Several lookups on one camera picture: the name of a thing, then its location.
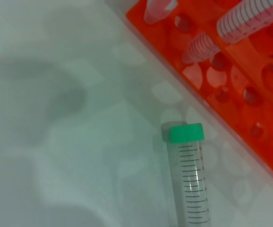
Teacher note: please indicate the clear tube green cap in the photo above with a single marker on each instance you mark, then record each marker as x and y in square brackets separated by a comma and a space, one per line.
[186, 133]

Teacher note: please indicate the pink-stained tube green cap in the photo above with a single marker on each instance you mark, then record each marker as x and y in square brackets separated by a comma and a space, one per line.
[157, 11]
[245, 21]

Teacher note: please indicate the orange test tube rack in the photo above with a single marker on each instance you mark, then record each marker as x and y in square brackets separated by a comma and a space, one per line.
[257, 71]

